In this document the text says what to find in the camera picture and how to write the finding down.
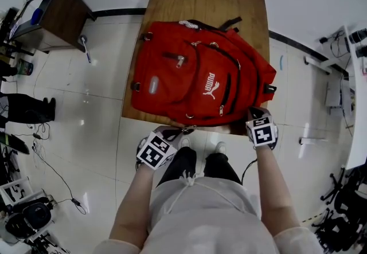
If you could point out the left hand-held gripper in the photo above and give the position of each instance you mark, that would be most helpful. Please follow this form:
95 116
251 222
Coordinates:
155 151

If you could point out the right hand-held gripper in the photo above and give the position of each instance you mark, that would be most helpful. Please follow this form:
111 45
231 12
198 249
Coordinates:
262 133

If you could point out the red backpack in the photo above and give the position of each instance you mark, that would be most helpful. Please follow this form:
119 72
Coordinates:
183 81

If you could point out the person's left forearm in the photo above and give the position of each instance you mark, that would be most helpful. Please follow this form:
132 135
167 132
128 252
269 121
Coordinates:
134 207

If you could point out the person's right forearm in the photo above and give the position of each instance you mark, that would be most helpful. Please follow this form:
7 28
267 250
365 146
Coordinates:
275 189

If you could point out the person's left white shoe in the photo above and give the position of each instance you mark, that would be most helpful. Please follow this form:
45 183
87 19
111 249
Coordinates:
185 142

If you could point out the person's white shoe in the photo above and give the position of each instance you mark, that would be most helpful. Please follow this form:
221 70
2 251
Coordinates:
220 147
185 142

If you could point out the person's black trousers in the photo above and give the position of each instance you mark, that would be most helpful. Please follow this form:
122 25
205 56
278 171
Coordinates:
180 164

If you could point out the person's right white shoe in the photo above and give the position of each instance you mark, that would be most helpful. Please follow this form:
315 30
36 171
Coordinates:
220 147

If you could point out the teal strip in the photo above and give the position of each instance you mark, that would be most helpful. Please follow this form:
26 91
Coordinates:
281 62

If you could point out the white box under desk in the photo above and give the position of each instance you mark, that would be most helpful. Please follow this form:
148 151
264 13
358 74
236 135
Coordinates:
337 98

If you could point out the person's white shirt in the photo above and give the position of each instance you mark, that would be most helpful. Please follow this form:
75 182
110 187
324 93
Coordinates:
206 224

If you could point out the white desk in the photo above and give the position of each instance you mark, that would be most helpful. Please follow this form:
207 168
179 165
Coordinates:
358 109

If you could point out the black office chair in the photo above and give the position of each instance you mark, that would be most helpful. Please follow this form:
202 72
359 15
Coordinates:
344 192

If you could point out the yellow black floor tape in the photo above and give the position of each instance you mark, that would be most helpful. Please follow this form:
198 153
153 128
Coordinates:
311 218

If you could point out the black power adapter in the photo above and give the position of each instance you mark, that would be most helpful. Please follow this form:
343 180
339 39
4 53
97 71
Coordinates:
76 202

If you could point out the black cup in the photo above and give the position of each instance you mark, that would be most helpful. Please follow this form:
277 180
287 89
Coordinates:
362 51

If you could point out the white and blue brush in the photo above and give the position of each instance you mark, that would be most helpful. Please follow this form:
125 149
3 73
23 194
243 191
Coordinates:
86 49

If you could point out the black bottle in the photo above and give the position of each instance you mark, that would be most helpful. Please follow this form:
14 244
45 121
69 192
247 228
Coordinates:
358 36

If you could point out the dark wooden cabinet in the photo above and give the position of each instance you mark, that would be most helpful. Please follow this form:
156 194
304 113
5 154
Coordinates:
66 15

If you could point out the green can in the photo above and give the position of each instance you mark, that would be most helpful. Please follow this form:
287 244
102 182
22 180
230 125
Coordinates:
25 67

